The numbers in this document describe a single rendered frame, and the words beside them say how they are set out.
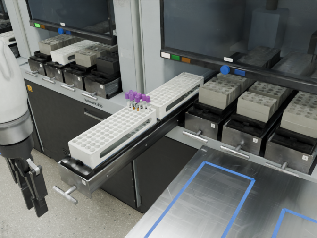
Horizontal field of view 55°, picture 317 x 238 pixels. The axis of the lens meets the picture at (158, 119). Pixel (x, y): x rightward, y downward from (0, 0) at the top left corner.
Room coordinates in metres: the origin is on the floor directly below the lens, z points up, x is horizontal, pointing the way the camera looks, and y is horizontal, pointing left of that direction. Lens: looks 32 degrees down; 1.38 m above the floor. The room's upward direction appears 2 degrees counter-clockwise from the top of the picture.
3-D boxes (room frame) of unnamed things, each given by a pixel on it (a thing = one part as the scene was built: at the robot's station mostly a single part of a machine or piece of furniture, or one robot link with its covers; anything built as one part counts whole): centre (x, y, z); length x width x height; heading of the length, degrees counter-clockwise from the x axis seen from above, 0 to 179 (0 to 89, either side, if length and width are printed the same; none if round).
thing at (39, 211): (0.55, 0.31, 0.80); 0.03 x 0.01 x 0.07; 142
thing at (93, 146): (0.80, 0.13, 0.83); 0.30 x 0.10 x 0.06; 142
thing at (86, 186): (0.91, 0.05, 0.78); 0.73 x 0.14 x 0.09; 142
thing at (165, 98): (1.05, -0.06, 0.83); 0.30 x 0.10 x 0.06; 142
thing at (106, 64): (1.33, 0.23, 0.85); 0.12 x 0.02 x 0.06; 52
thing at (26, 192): (0.57, 0.34, 0.80); 0.03 x 0.01 x 0.07; 142
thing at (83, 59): (1.42, 0.35, 0.85); 0.12 x 0.02 x 0.06; 52
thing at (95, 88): (1.51, 0.09, 0.78); 0.73 x 0.14 x 0.09; 142
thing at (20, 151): (0.56, 0.32, 0.95); 0.08 x 0.07 x 0.09; 52
